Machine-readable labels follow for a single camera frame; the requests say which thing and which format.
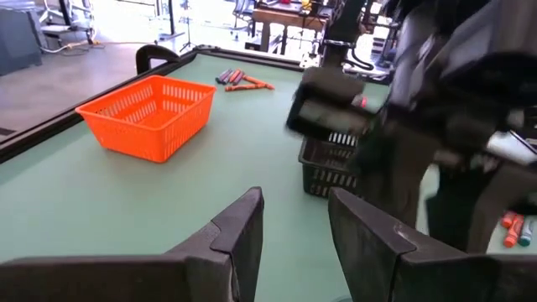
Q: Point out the dark office chair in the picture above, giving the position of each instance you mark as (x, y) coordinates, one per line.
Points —
(243, 12)

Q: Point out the black tripod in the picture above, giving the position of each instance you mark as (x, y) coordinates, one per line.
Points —
(188, 33)

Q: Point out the wooden desk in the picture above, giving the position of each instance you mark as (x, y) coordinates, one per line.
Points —
(289, 17)

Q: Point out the black table clamp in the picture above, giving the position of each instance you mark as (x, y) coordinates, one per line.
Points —
(147, 52)

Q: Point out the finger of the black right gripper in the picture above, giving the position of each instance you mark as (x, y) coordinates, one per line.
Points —
(394, 180)
(461, 201)

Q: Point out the black plastic basket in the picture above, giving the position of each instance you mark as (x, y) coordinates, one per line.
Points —
(323, 176)

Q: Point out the orange plastic basket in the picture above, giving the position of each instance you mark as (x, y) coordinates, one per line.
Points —
(147, 121)

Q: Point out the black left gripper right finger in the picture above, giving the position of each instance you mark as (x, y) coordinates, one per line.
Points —
(398, 277)

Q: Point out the purple crayon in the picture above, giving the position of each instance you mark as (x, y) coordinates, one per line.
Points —
(239, 78)
(222, 76)

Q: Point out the black floor stand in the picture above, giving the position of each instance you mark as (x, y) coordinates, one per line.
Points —
(171, 21)

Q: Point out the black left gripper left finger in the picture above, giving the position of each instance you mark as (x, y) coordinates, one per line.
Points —
(189, 277)

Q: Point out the black computer tower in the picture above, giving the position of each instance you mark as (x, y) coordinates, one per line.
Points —
(17, 42)

